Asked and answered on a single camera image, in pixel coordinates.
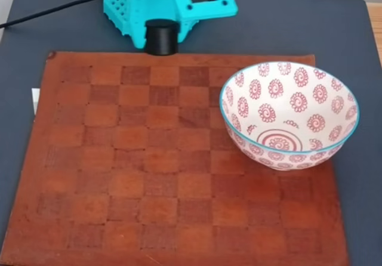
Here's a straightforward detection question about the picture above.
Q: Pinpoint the black cylinder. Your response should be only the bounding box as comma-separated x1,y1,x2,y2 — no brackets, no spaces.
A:
144,18,179,56

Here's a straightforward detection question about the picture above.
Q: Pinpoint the white bowl with red pattern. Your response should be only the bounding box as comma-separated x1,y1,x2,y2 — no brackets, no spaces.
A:
219,61,361,172

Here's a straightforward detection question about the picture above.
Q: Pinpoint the white paper piece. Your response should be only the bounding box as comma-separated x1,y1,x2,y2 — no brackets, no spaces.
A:
31,88,41,116

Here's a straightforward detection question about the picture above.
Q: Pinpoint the brown leather chessboard mat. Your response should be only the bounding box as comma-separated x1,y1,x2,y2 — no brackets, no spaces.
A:
0,50,350,266

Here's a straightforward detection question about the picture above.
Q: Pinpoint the turquoise camera board mount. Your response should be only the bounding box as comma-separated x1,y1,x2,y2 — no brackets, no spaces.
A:
168,0,239,20

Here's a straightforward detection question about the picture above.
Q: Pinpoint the black power cable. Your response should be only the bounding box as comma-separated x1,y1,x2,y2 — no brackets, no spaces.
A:
0,0,125,30

